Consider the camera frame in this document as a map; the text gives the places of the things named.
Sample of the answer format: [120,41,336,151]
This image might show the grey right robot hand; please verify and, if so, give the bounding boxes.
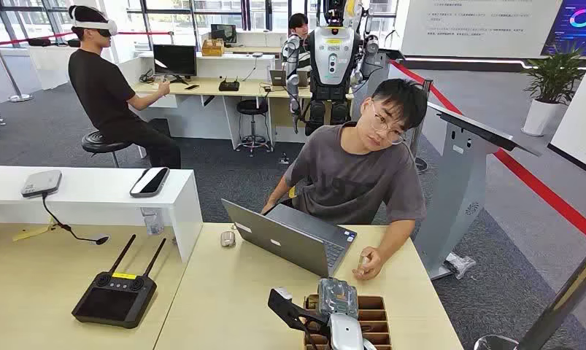
[317,277,360,321]

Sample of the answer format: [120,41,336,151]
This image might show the person's hand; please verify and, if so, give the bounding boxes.
[352,246,386,282]

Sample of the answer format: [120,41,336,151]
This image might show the seated person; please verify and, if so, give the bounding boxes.
[261,78,429,282]

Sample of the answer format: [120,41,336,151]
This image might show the person's glasses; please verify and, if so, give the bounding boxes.
[369,100,406,147]

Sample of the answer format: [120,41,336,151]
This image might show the person behind humanoid robot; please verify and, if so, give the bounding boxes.
[287,12,312,69]

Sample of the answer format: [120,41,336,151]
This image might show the person with headset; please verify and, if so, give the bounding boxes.
[67,4,182,170]

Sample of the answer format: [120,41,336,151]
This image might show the wooden compartment box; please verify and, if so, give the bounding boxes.
[302,294,393,350]

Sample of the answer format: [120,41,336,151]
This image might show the grey open laptop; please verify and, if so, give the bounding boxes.
[220,198,358,279]

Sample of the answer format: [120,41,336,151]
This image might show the clear plastic bag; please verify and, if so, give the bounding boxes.
[444,252,478,281]

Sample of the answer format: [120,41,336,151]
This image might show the grey kiosk lectern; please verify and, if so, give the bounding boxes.
[412,100,541,282]

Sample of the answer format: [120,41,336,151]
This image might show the clear plastic bottle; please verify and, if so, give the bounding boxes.
[139,207,166,238]

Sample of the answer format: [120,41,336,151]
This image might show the black round stool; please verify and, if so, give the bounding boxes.
[235,98,274,158]
[80,130,134,169]

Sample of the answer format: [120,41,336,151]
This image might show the red barrier belt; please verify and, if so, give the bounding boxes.
[388,58,586,240]

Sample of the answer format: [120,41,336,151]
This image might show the black remote controller with antennas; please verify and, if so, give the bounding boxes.
[71,234,168,330]

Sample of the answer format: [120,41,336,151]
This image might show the small grey laptop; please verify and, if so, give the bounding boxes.
[269,68,310,89]

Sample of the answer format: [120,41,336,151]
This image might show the grey humanoid robot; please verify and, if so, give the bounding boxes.
[280,0,382,137]

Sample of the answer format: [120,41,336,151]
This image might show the wooden office desk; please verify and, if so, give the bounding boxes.
[131,76,356,151]

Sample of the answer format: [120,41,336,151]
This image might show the white raised shelf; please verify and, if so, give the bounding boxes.
[0,165,204,264]

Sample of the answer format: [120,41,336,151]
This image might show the wooden crate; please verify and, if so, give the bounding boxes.
[201,38,226,58]

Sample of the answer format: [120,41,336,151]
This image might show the black computer monitor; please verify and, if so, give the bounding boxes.
[152,44,198,86]

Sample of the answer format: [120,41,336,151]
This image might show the small dark monitor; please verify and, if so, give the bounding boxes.
[209,23,239,45]

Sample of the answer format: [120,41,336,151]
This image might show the potted green plant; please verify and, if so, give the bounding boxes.
[520,44,586,138]

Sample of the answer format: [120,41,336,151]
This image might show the white information board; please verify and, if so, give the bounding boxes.
[399,0,564,60]

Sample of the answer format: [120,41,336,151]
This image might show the yellow tape strip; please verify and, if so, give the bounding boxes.
[11,222,58,244]

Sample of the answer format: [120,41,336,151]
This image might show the grey flat box device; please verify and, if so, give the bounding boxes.
[20,169,63,200]

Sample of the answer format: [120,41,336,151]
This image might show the white VR headset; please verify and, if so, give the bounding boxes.
[69,5,119,38]

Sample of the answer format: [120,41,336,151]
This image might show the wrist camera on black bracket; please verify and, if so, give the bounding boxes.
[267,287,331,350]

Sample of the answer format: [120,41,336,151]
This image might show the dark stanchion post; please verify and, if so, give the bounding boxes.
[472,225,586,350]

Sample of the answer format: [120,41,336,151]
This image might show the black cable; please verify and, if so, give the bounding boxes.
[40,192,112,246]

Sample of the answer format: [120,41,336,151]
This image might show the dark wall display screen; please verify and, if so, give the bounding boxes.
[540,0,586,58]

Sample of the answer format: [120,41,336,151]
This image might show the chrome stanchion post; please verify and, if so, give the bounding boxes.
[0,41,34,104]

